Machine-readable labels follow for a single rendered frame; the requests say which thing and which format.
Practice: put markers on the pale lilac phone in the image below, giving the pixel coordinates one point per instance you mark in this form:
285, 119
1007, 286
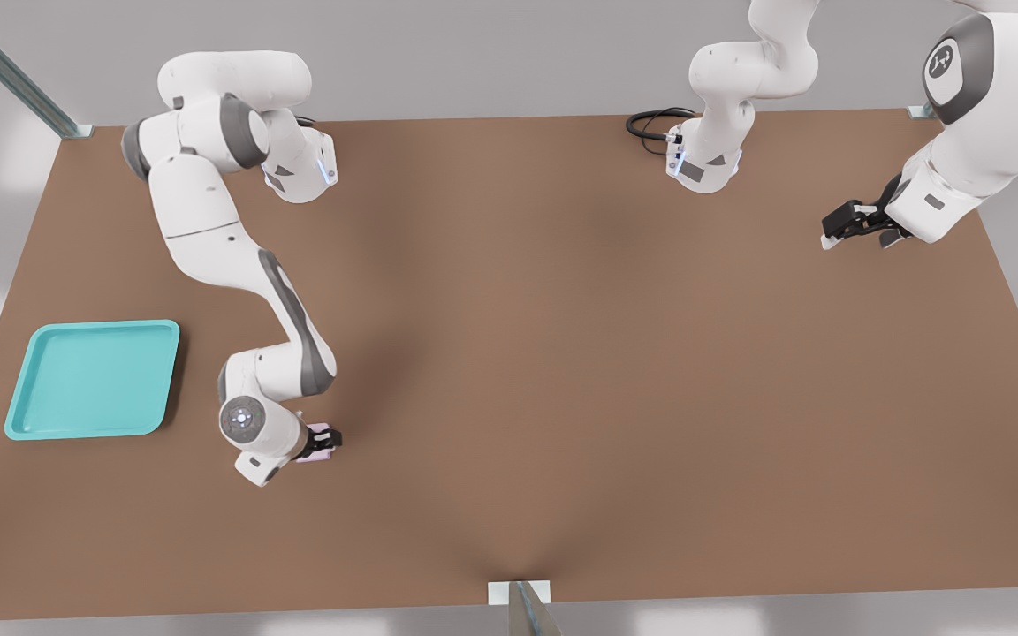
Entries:
320, 454

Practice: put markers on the silver frame post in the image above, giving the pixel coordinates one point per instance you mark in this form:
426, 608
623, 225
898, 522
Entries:
10, 71
923, 111
527, 609

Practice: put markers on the pale blue-green tray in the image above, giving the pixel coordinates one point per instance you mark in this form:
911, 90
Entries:
92, 378

